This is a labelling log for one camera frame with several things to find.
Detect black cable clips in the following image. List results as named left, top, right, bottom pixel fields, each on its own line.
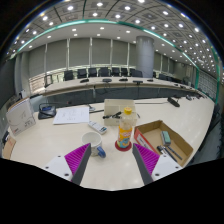
left=103, top=112, right=122, bottom=119

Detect open cardboard box red side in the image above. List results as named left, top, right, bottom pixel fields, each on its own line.
left=134, top=120, right=193, bottom=167

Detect white mug blue handle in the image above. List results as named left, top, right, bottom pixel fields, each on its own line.
left=82, top=132, right=106, bottom=158

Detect red round coaster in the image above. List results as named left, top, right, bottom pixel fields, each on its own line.
left=115, top=141, right=132, bottom=152

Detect black office chair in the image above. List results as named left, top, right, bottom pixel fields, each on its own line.
left=88, top=68, right=97, bottom=77
left=77, top=69, right=87, bottom=79
left=99, top=67, right=110, bottom=77
left=64, top=70, right=74, bottom=81

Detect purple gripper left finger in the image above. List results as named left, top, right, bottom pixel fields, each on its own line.
left=43, top=142, right=92, bottom=186

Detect green eraser block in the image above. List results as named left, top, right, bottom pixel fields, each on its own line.
left=161, top=131, right=171, bottom=145

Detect brown cardboard envelope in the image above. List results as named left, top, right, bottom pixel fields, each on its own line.
left=3, top=136, right=16, bottom=159

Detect black table microphone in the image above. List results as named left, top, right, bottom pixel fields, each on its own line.
left=167, top=97, right=180, bottom=107

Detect long curved conference desk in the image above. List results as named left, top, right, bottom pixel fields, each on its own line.
left=31, top=77, right=201, bottom=106

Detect black marker pen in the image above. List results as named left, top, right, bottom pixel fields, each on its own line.
left=167, top=146, right=182, bottom=160

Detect large white carton box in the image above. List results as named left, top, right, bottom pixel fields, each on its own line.
left=6, top=98, right=36, bottom=136

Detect black tray device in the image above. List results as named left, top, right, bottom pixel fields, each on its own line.
left=38, top=103, right=56, bottom=120

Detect white printed paper sheet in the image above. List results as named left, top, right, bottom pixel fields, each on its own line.
left=53, top=107, right=89, bottom=125

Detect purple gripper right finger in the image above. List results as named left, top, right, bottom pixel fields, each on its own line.
left=131, top=142, right=183, bottom=186

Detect grey round pillar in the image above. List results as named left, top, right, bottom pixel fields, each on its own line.
left=136, top=36, right=154, bottom=78

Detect yellow-capped water bottle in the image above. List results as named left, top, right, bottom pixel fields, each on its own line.
left=117, top=107, right=136, bottom=148

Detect white remote control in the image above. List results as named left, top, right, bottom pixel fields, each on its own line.
left=88, top=121, right=107, bottom=135

